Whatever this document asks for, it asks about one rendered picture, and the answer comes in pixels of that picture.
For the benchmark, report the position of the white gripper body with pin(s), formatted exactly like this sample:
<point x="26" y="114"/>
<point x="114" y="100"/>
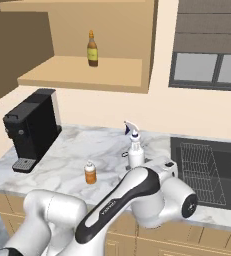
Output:
<point x="126" y="174"/>

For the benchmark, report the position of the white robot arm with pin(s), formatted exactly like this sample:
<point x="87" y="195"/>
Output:
<point x="143" y="200"/>

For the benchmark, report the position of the white spray bottle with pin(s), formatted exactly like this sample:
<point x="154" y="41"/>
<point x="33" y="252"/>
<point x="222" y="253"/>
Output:
<point x="135" y="153"/>

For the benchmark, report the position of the orange soap dispenser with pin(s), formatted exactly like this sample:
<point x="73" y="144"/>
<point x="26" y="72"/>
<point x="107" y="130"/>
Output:
<point x="90" y="175"/>

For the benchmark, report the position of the black coffee machine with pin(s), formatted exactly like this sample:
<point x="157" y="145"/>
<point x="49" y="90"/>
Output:
<point x="30" y="130"/>

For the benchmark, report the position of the brown glass bottle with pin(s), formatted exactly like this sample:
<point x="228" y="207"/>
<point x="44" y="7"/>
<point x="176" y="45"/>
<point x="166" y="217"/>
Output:
<point x="92" y="50"/>

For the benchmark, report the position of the wooden base cabinets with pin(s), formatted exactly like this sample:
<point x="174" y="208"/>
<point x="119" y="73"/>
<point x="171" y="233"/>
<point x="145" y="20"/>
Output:
<point x="217" y="240"/>

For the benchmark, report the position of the dark framed window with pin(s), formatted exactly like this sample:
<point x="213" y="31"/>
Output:
<point x="200" y="70"/>

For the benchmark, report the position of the grey window blind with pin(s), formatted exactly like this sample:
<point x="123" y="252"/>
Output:
<point x="210" y="26"/>

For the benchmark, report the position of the open wooden wall cabinet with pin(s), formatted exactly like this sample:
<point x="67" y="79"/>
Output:
<point x="97" y="76"/>

